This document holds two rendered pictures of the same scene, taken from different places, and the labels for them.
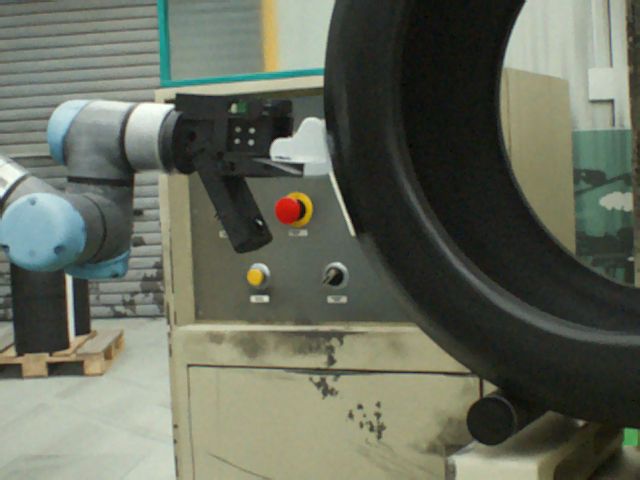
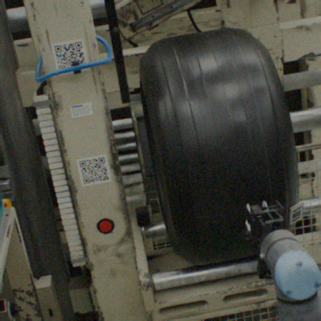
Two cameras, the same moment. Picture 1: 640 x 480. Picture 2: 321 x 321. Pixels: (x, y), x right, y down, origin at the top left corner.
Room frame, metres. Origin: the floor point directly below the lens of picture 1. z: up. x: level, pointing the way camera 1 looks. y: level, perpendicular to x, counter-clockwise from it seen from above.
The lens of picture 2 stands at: (2.04, 0.98, 1.84)
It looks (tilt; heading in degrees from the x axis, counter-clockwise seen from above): 24 degrees down; 242
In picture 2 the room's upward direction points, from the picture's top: 9 degrees counter-clockwise
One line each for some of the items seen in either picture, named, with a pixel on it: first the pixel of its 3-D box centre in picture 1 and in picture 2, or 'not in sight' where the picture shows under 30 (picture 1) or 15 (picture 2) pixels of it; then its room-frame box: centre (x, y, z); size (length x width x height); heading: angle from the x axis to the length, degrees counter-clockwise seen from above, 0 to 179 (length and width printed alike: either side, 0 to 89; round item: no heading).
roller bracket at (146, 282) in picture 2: not in sight; (142, 256); (1.38, -0.42, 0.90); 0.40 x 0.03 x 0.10; 64
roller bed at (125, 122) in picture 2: not in sight; (112, 160); (1.26, -0.78, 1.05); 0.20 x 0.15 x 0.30; 154
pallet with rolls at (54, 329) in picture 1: (48, 304); not in sight; (8.03, 1.77, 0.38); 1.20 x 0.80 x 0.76; 2
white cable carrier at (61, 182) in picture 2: not in sight; (62, 181); (1.55, -0.44, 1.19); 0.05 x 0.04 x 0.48; 64
